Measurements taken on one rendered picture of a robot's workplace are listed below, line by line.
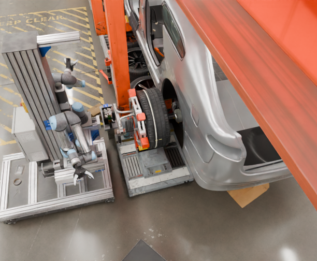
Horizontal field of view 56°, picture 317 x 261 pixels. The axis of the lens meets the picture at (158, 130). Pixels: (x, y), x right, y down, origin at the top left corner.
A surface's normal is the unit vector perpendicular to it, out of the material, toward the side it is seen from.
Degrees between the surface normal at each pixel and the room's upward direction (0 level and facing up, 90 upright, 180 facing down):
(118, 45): 90
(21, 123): 0
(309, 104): 0
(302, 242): 0
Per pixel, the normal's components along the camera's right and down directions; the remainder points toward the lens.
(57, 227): 0.01, -0.64
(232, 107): 0.11, -0.32
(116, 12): 0.28, 0.74
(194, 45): -0.45, -0.35
